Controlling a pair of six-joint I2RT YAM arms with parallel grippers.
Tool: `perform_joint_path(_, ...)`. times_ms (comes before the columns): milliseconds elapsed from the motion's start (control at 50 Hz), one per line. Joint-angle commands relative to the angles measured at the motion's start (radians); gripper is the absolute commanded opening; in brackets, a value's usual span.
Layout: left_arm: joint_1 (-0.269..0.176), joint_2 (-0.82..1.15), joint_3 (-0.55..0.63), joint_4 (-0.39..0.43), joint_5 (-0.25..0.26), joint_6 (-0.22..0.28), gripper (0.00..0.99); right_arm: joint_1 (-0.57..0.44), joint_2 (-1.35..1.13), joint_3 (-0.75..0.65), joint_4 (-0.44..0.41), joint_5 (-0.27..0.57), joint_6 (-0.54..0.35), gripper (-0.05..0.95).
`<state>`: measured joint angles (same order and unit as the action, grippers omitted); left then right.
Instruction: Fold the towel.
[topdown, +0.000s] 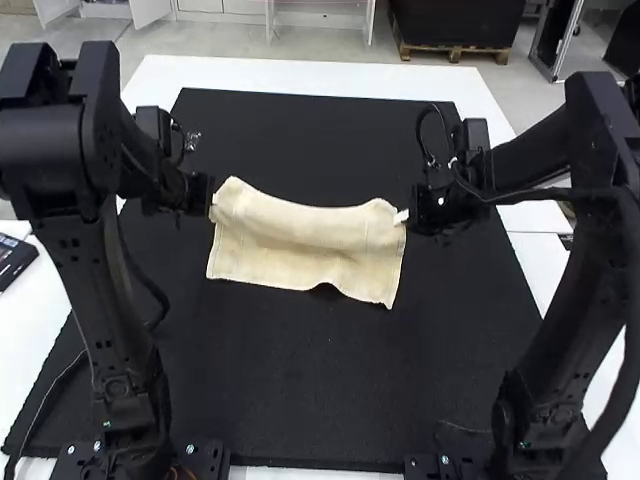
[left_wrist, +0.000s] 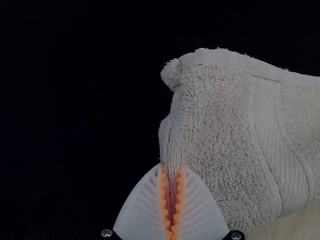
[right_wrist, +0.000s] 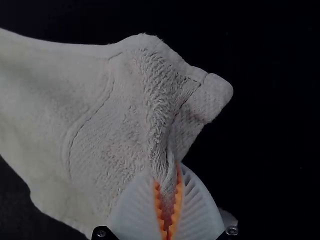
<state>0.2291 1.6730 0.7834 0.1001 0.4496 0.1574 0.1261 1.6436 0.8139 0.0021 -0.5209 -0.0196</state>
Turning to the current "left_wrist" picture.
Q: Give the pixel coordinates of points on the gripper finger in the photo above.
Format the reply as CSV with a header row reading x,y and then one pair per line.
x,y
142,212
200,217

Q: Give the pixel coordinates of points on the pale towel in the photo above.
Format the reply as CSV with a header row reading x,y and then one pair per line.
x,y
225,125

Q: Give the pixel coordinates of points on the black mat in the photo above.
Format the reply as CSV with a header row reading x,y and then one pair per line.
x,y
75,100

